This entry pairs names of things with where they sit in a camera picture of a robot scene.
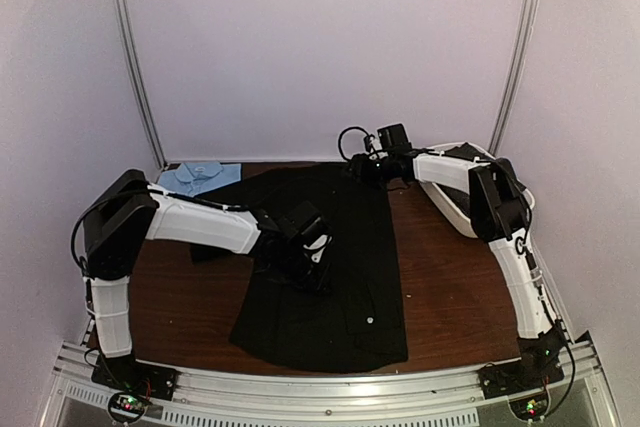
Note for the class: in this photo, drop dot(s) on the grey striped shirt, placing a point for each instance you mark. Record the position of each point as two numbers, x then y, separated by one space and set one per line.
458 153

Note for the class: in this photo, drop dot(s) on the front aluminium rail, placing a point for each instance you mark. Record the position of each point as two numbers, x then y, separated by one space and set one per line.
451 397

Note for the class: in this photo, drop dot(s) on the right aluminium frame post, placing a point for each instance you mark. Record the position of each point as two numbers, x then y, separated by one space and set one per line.
527 17

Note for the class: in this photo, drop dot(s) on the black long sleeve shirt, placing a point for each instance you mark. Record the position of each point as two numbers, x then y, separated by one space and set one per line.
353 319

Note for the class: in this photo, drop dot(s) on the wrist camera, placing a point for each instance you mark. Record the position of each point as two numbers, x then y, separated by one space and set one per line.
391 139
303 225

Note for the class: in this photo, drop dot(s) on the aluminium frame post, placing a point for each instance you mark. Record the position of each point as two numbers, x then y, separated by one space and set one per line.
133 66
527 17

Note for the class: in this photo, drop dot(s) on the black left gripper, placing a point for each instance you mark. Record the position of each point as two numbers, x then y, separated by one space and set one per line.
318 282

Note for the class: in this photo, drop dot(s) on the light blue folded shirt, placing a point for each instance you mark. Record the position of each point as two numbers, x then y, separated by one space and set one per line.
195 178

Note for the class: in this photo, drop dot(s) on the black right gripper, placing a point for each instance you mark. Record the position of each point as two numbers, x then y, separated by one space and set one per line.
361 170

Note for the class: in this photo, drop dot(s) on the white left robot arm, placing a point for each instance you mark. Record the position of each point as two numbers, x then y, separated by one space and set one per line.
132 211

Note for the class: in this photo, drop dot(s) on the left aluminium frame post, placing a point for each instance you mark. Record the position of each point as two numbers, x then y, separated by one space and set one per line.
133 66

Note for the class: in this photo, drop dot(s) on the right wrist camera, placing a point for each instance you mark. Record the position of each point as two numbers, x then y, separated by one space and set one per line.
391 139

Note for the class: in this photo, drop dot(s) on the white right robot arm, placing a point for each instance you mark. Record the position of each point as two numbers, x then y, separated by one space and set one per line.
500 215

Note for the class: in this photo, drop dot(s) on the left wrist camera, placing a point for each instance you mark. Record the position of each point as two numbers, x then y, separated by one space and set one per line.
303 225

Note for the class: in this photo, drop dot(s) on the white plastic basin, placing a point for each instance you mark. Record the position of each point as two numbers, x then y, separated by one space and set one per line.
454 204

